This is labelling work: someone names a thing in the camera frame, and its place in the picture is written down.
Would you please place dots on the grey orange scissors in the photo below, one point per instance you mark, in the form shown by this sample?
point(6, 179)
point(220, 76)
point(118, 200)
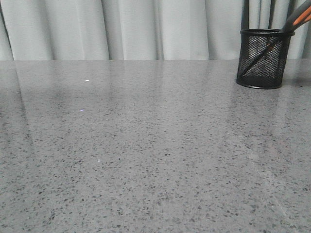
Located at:
point(300, 16)

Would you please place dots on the black mesh pen bucket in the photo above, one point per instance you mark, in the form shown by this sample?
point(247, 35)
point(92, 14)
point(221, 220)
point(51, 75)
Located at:
point(263, 57)

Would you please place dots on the grey curtain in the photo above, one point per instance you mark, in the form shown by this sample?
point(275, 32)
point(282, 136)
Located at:
point(133, 29)

